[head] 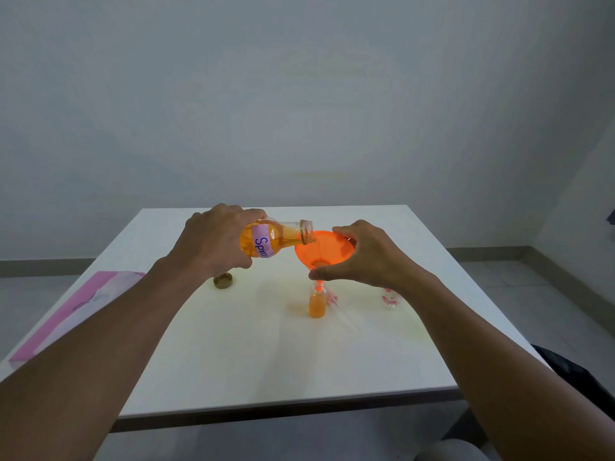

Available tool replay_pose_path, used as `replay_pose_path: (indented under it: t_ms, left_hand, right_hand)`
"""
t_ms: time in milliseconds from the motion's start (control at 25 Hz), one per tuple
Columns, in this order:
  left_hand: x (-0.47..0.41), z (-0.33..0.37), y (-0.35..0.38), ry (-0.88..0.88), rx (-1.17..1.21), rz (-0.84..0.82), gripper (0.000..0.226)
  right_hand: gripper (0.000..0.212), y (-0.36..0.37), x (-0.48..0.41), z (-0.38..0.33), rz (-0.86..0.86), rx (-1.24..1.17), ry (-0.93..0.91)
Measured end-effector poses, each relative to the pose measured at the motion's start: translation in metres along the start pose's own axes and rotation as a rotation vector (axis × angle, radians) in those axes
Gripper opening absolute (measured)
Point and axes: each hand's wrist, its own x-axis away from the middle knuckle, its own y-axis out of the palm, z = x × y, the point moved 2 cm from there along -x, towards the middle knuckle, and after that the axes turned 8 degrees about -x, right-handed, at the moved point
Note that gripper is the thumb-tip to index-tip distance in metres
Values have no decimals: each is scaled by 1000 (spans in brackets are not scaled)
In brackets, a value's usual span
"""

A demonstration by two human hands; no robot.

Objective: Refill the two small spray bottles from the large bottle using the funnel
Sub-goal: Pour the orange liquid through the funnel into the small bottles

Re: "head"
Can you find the person's right hand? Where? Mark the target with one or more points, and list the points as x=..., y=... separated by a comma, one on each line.
x=379, y=264

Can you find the person's left hand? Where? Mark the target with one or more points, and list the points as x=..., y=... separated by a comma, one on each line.
x=206, y=242

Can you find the person's left thumb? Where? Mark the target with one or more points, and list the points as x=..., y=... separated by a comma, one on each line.
x=238, y=264

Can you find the person's right thumb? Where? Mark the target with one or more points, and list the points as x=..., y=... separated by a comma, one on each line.
x=331, y=271

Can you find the orange plastic funnel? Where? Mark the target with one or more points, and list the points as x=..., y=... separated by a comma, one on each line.
x=321, y=252

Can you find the clear bottle with purple label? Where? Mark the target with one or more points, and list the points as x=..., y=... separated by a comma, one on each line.
x=283, y=235

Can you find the person's right forearm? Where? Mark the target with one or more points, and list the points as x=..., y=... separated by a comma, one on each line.
x=509, y=379

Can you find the person's left forearm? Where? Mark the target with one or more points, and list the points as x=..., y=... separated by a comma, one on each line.
x=96, y=360

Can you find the brown bottle cap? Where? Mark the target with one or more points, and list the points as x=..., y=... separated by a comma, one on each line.
x=223, y=280

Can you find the pink floral spray pump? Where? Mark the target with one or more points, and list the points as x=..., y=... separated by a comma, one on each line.
x=332, y=298

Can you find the small bottle with orange liquid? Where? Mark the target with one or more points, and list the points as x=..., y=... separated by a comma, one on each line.
x=317, y=304

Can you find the small clear floral cap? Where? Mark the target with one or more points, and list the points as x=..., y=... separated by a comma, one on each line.
x=391, y=298

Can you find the pale round stool seat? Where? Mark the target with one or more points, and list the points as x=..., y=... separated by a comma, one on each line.
x=451, y=452

